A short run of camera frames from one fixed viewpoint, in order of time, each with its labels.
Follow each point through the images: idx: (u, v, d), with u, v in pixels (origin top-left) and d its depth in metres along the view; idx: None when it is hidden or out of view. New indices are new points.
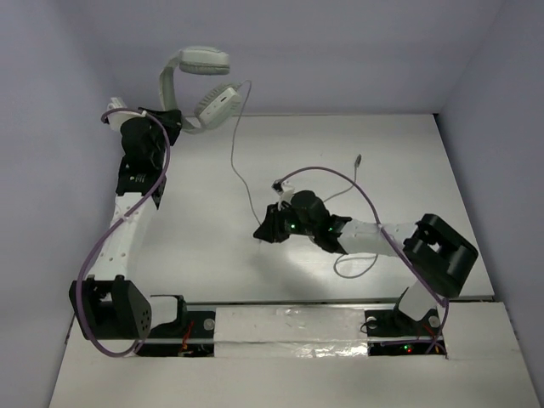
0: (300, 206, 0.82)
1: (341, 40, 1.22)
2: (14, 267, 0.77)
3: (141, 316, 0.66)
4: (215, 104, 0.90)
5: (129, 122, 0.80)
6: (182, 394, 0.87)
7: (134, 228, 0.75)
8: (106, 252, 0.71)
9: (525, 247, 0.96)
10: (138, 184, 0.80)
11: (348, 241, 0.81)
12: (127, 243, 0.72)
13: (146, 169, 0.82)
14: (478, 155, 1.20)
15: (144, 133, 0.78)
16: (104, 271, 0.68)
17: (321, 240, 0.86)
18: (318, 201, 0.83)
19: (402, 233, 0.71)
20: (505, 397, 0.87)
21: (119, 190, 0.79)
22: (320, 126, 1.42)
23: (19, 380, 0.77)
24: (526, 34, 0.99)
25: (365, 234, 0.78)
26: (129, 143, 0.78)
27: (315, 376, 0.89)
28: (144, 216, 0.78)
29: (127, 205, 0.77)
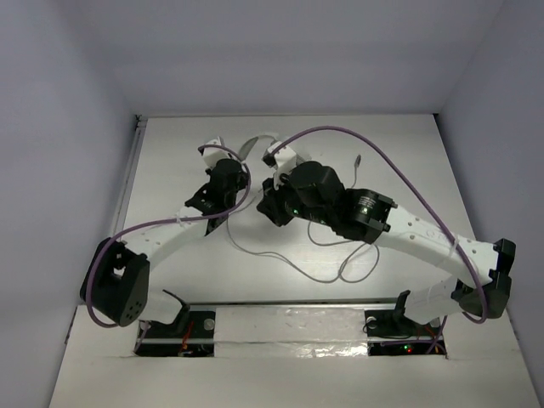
0: (308, 184, 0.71)
1: (342, 40, 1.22)
2: (14, 268, 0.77)
3: (133, 304, 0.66)
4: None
5: (228, 161, 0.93)
6: (182, 393, 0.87)
7: (179, 229, 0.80)
8: (148, 234, 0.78)
9: (525, 247, 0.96)
10: (206, 208, 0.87)
11: (396, 239, 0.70)
12: (166, 237, 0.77)
13: (217, 201, 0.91)
14: (478, 155, 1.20)
15: (233, 172, 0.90)
16: (136, 246, 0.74)
17: (348, 228, 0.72)
18: (330, 176, 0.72)
19: (483, 260, 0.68)
20: (505, 397, 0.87)
21: (188, 203, 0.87)
22: (320, 127, 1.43)
23: (19, 381, 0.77)
24: (526, 33, 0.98)
25: (426, 240, 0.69)
26: (219, 172, 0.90)
27: (315, 376, 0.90)
28: (195, 229, 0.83)
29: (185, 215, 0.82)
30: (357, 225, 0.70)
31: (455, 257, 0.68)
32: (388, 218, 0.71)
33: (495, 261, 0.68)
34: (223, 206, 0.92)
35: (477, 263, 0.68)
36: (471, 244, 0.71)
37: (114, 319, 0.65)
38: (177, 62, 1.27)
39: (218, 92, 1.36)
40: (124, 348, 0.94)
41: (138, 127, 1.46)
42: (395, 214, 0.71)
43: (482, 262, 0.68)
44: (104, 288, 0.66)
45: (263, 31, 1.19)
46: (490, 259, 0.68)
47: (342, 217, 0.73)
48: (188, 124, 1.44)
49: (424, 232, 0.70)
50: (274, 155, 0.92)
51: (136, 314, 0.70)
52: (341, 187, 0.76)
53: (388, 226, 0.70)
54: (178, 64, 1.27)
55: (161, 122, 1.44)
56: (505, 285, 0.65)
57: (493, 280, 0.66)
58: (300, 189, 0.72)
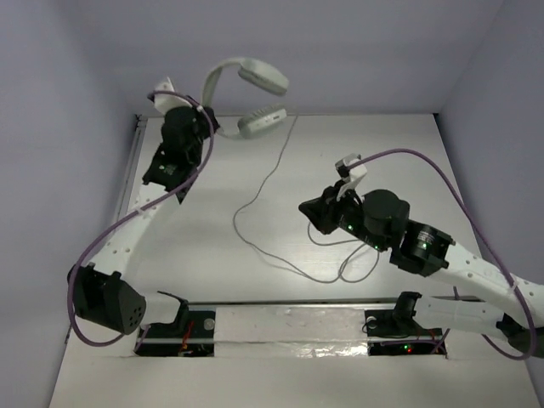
0: (384, 216, 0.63)
1: (342, 40, 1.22)
2: (14, 268, 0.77)
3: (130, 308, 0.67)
4: (269, 119, 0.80)
5: (178, 111, 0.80)
6: (181, 393, 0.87)
7: (144, 225, 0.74)
8: (114, 242, 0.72)
9: (525, 247, 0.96)
10: (167, 177, 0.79)
11: (453, 276, 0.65)
12: (133, 240, 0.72)
13: (179, 161, 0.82)
14: (478, 155, 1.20)
15: (185, 126, 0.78)
16: (106, 263, 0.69)
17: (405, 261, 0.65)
18: (405, 208, 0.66)
19: (541, 303, 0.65)
20: (506, 397, 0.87)
21: (146, 179, 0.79)
22: (320, 126, 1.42)
23: (19, 380, 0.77)
24: (526, 33, 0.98)
25: (485, 281, 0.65)
26: (169, 130, 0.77)
27: (315, 375, 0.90)
28: (161, 213, 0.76)
29: (147, 197, 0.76)
30: (416, 259, 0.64)
31: (512, 299, 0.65)
32: (447, 255, 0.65)
33: None
34: (187, 164, 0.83)
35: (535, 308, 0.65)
36: (528, 286, 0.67)
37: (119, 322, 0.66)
38: (176, 62, 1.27)
39: (218, 92, 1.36)
40: (124, 348, 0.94)
41: (138, 127, 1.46)
42: (454, 251, 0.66)
43: (539, 305, 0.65)
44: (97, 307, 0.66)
45: (263, 31, 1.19)
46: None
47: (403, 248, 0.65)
48: None
49: (482, 271, 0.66)
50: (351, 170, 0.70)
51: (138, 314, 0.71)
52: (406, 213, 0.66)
53: (447, 262, 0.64)
54: (177, 64, 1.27)
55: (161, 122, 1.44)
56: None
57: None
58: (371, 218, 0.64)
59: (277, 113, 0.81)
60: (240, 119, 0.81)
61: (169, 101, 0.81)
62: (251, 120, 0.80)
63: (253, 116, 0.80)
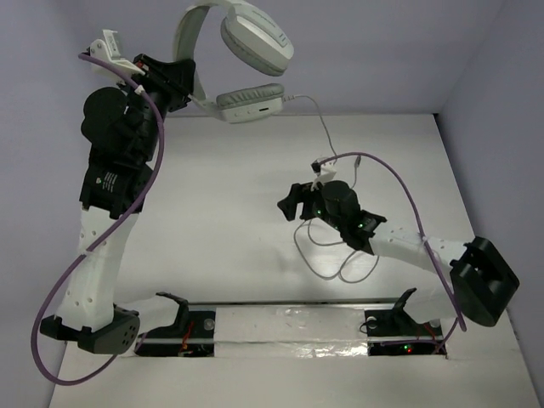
0: (332, 197, 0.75)
1: (341, 40, 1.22)
2: (14, 269, 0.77)
3: (121, 338, 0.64)
4: (252, 110, 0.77)
5: (99, 97, 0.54)
6: (181, 393, 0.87)
7: (101, 264, 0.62)
8: (73, 291, 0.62)
9: (525, 246, 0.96)
10: (107, 194, 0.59)
11: (380, 243, 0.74)
12: (94, 285, 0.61)
13: (121, 165, 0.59)
14: (478, 155, 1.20)
15: (112, 122, 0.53)
16: (72, 318, 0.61)
17: (348, 238, 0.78)
18: (354, 195, 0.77)
19: (449, 252, 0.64)
20: (506, 397, 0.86)
21: (85, 201, 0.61)
22: (320, 126, 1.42)
23: (20, 381, 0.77)
24: (525, 31, 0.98)
25: (402, 241, 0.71)
26: (92, 130, 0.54)
27: (314, 375, 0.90)
28: (114, 245, 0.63)
29: (93, 230, 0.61)
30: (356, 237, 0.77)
31: (423, 252, 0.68)
32: (377, 229, 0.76)
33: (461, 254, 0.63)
34: (132, 165, 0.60)
35: (441, 257, 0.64)
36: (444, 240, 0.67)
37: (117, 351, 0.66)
38: None
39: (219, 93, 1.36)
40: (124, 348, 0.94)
41: None
42: (385, 226, 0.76)
43: (446, 254, 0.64)
44: None
45: None
46: (456, 251, 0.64)
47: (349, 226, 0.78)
48: (187, 125, 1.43)
49: (402, 235, 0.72)
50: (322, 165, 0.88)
51: (134, 328, 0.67)
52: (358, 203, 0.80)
53: (374, 232, 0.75)
54: None
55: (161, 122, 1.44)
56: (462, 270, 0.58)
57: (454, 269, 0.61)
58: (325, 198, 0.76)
59: (266, 102, 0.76)
60: (220, 98, 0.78)
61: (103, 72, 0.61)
62: (228, 104, 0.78)
63: (231, 102, 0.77)
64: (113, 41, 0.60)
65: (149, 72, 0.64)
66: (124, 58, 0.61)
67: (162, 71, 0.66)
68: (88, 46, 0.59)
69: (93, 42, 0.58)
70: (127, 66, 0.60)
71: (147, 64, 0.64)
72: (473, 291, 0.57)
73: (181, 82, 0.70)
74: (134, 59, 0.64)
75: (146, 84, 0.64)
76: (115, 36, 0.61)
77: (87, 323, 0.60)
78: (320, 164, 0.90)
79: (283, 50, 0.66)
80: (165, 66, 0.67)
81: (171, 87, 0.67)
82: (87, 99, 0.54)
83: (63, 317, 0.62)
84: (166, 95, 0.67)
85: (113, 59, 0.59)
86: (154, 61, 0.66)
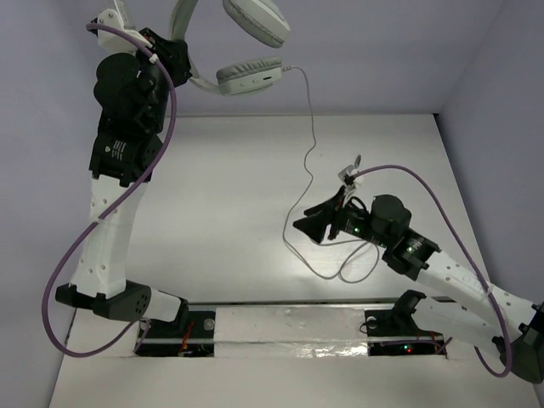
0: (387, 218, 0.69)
1: (341, 39, 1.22)
2: (14, 268, 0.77)
3: (134, 303, 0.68)
4: (257, 80, 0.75)
5: (114, 61, 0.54)
6: (180, 393, 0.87)
7: (112, 233, 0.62)
8: (86, 259, 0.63)
9: (525, 246, 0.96)
10: (117, 163, 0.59)
11: (434, 279, 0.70)
12: (107, 252, 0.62)
13: (130, 133, 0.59)
14: (478, 155, 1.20)
15: (125, 86, 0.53)
16: (86, 285, 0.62)
17: (392, 261, 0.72)
18: (407, 215, 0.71)
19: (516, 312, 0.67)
20: (506, 398, 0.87)
21: (95, 171, 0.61)
22: (321, 126, 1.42)
23: (20, 382, 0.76)
24: (525, 32, 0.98)
25: (465, 286, 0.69)
26: (104, 94, 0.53)
27: (314, 375, 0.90)
28: (125, 213, 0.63)
29: (104, 199, 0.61)
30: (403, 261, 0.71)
31: (487, 304, 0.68)
32: (428, 258, 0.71)
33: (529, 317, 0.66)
34: (141, 133, 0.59)
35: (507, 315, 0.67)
36: (507, 297, 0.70)
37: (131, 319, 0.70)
38: None
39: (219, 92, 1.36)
40: (124, 348, 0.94)
41: None
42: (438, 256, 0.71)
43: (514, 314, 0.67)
44: None
45: None
46: (521, 314, 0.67)
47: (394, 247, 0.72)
48: (187, 124, 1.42)
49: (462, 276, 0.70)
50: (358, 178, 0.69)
51: (145, 297, 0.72)
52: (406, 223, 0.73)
53: (426, 263, 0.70)
54: None
55: None
56: (534, 341, 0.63)
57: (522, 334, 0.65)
58: (376, 216, 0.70)
59: (270, 71, 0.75)
60: (222, 70, 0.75)
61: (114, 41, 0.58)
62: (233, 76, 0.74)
63: (235, 73, 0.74)
64: (121, 11, 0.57)
65: (154, 45, 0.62)
66: (134, 30, 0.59)
67: (163, 45, 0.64)
68: (98, 16, 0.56)
69: (103, 12, 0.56)
70: (136, 37, 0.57)
71: (152, 37, 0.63)
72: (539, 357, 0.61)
73: (181, 58, 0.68)
74: (140, 32, 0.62)
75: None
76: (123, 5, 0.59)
77: (101, 291, 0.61)
78: (353, 176, 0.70)
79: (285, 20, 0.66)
80: (165, 42, 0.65)
81: (173, 63, 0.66)
82: (104, 60, 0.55)
83: (76, 285, 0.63)
84: (169, 68, 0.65)
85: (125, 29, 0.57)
86: (158, 36, 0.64)
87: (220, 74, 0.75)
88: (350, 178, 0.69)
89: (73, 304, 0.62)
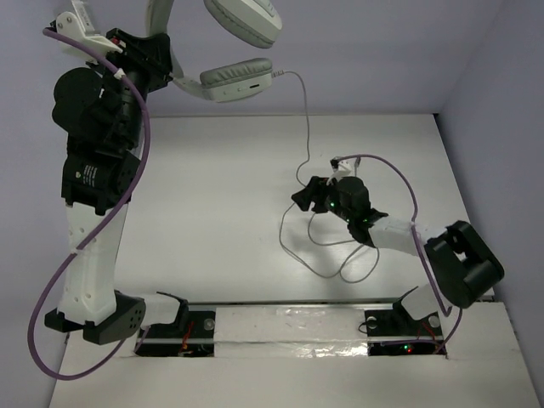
0: (345, 189, 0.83)
1: (340, 39, 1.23)
2: (12, 269, 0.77)
3: (127, 323, 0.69)
4: (241, 88, 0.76)
5: (68, 83, 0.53)
6: (180, 393, 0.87)
7: (94, 260, 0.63)
8: (70, 288, 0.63)
9: (525, 246, 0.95)
10: (90, 188, 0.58)
11: (376, 233, 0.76)
12: (92, 280, 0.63)
13: (102, 156, 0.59)
14: (478, 155, 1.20)
15: (87, 108, 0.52)
16: (73, 313, 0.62)
17: (354, 230, 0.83)
18: (365, 192, 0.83)
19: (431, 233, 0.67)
20: (506, 397, 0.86)
21: (68, 198, 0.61)
22: (320, 126, 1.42)
23: (19, 381, 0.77)
24: (524, 31, 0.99)
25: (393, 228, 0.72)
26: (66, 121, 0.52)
27: (314, 376, 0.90)
28: (105, 240, 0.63)
29: (81, 228, 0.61)
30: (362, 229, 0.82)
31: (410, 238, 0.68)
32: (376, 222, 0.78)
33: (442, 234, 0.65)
34: (115, 155, 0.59)
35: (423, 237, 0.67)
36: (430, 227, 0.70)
37: (126, 334, 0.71)
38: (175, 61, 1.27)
39: None
40: (124, 348, 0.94)
41: None
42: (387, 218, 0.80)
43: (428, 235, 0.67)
44: None
45: None
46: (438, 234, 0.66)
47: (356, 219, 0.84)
48: (186, 124, 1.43)
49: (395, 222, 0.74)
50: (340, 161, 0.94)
51: (140, 312, 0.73)
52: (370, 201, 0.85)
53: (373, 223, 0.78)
54: None
55: (161, 121, 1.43)
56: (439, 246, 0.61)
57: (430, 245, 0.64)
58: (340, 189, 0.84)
59: (255, 79, 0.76)
60: (206, 76, 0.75)
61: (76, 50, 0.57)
62: (215, 82, 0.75)
63: (218, 80, 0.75)
64: (82, 14, 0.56)
65: (126, 49, 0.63)
66: (98, 33, 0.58)
67: (137, 47, 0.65)
68: (56, 20, 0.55)
69: (61, 15, 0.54)
70: (101, 42, 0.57)
71: (121, 38, 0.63)
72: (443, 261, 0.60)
73: (158, 58, 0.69)
74: (109, 35, 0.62)
75: (124, 62, 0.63)
76: (84, 8, 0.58)
77: (89, 318, 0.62)
78: (338, 161, 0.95)
79: (274, 19, 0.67)
80: (138, 42, 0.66)
81: (150, 67, 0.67)
82: (57, 83, 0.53)
83: (64, 312, 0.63)
84: (145, 73, 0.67)
85: (87, 35, 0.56)
86: (128, 36, 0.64)
87: (202, 79, 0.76)
88: (336, 161, 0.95)
89: (64, 329, 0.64)
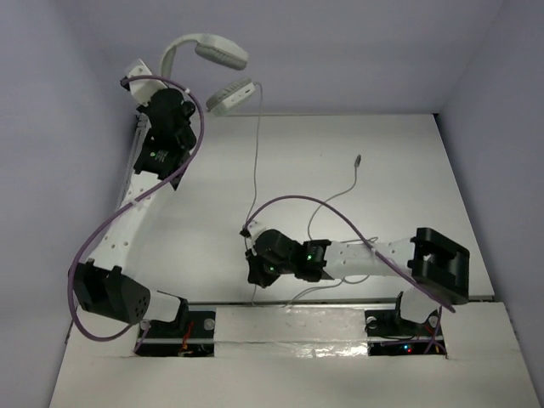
0: (263, 249, 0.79)
1: (342, 41, 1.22)
2: (14, 269, 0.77)
3: (136, 303, 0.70)
4: (242, 93, 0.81)
5: (159, 95, 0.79)
6: (180, 393, 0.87)
7: (140, 215, 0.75)
8: (110, 237, 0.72)
9: (525, 246, 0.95)
10: (158, 163, 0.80)
11: (335, 269, 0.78)
12: (130, 232, 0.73)
13: (169, 147, 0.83)
14: (478, 155, 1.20)
15: (173, 110, 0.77)
16: (105, 257, 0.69)
17: (303, 273, 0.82)
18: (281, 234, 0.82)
19: (401, 253, 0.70)
20: (505, 397, 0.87)
21: (137, 168, 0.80)
22: (320, 125, 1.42)
23: (19, 382, 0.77)
24: (526, 32, 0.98)
25: (354, 259, 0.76)
26: (157, 114, 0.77)
27: (315, 376, 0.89)
28: (154, 204, 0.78)
29: (141, 188, 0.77)
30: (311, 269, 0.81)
31: (378, 263, 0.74)
32: (325, 255, 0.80)
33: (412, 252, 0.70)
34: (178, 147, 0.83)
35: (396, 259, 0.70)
36: (391, 244, 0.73)
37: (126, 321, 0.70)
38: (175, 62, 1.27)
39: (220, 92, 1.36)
40: (124, 348, 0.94)
41: (138, 127, 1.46)
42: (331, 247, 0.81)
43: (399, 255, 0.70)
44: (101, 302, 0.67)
45: (263, 32, 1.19)
46: (407, 251, 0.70)
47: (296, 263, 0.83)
48: None
49: (355, 254, 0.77)
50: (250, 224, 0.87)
51: (146, 303, 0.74)
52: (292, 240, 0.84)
53: (325, 259, 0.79)
54: (176, 64, 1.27)
55: None
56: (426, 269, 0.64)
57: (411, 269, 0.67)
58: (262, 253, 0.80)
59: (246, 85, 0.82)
60: (212, 97, 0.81)
61: (147, 86, 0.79)
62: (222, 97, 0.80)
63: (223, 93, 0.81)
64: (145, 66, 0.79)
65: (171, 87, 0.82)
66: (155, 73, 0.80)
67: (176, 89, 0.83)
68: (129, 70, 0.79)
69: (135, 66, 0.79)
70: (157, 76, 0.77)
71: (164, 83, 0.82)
72: (438, 282, 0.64)
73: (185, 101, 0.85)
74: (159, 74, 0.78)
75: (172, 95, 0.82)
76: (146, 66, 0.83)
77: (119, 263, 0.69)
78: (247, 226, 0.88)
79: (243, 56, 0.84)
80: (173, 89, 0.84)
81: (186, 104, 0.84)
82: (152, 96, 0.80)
83: (93, 259, 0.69)
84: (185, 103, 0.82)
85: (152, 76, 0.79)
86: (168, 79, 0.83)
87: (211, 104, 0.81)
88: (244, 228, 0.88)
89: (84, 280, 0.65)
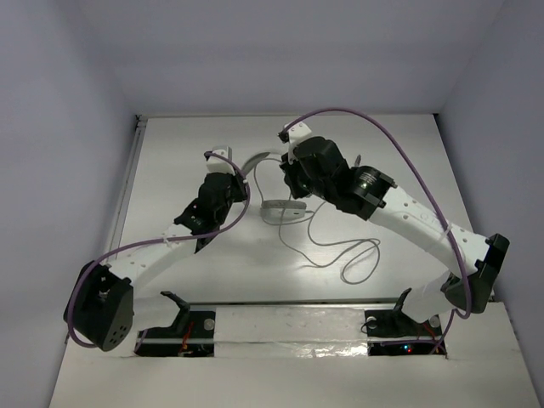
0: (308, 155, 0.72)
1: (342, 41, 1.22)
2: (14, 269, 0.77)
3: (116, 328, 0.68)
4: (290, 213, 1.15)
5: (214, 177, 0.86)
6: (181, 393, 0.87)
7: (164, 250, 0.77)
8: (133, 255, 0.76)
9: (525, 246, 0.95)
10: (192, 225, 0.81)
11: (388, 215, 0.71)
12: (150, 257, 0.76)
13: (206, 217, 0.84)
14: (478, 155, 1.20)
15: (219, 189, 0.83)
16: (121, 267, 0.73)
17: (343, 198, 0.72)
18: (336, 153, 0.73)
19: (473, 249, 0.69)
20: (506, 397, 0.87)
21: (176, 220, 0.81)
22: (320, 125, 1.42)
23: (19, 383, 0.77)
24: (525, 32, 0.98)
25: (419, 223, 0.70)
26: (205, 190, 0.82)
27: (315, 376, 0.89)
28: (180, 251, 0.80)
29: (173, 232, 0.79)
30: (354, 198, 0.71)
31: (445, 242, 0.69)
32: (385, 196, 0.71)
33: (485, 253, 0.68)
34: (212, 221, 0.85)
35: (465, 251, 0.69)
36: (464, 234, 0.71)
37: (99, 343, 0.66)
38: (175, 62, 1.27)
39: (220, 91, 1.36)
40: (124, 348, 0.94)
41: (138, 127, 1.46)
42: (393, 193, 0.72)
43: (470, 250, 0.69)
44: (90, 310, 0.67)
45: (263, 31, 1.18)
46: (480, 248, 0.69)
47: (340, 189, 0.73)
48: (186, 124, 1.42)
49: (418, 214, 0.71)
50: (288, 129, 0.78)
51: (121, 335, 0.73)
52: (344, 161, 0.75)
53: (384, 202, 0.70)
54: (176, 63, 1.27)
55: (161, 122, 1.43)
56: (489, 277, 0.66)
57: (477, 269, 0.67)
58: (301, 159, 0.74)
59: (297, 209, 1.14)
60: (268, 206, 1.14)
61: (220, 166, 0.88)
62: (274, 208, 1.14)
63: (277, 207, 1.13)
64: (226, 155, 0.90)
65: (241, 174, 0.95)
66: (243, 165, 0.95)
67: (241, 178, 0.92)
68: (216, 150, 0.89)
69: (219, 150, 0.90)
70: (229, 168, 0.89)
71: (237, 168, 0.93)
72: (487, 291, 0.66)
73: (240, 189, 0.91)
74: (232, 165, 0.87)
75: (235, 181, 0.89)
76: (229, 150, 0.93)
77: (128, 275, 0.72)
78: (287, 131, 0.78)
79: None
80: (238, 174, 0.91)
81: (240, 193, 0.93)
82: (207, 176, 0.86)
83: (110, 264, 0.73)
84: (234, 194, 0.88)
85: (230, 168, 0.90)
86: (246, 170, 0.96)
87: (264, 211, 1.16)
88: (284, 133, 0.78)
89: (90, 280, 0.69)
